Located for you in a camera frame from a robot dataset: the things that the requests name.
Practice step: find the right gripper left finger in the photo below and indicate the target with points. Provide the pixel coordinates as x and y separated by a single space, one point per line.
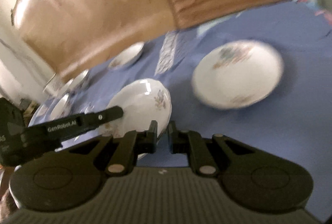
118 156

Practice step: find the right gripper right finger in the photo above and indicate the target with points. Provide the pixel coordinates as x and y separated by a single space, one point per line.
206 156

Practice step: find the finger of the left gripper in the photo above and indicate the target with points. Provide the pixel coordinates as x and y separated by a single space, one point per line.
57 131

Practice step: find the grey floral plate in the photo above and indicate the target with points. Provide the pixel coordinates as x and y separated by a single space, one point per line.
128 56
142 101

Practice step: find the colourful floral white plate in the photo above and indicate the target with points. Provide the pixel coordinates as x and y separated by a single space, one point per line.
237 74

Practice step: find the person's right hand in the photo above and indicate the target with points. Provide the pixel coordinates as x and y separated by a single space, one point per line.
8 205

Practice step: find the red floral bowl front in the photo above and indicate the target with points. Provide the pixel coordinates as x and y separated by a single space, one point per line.
62 108

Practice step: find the red floral bowl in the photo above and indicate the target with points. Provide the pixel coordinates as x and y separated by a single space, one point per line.
62 108
75 84

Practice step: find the white enamel mug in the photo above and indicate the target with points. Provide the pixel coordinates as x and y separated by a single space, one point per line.
54 85

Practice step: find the red floral bowl middle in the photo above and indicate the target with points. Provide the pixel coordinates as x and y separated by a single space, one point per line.
75 84

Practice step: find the blue printed tablecloth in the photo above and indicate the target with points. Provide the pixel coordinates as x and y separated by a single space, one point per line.
293 122

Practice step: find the large cardboard sheet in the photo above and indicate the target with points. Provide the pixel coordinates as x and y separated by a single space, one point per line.
73 35

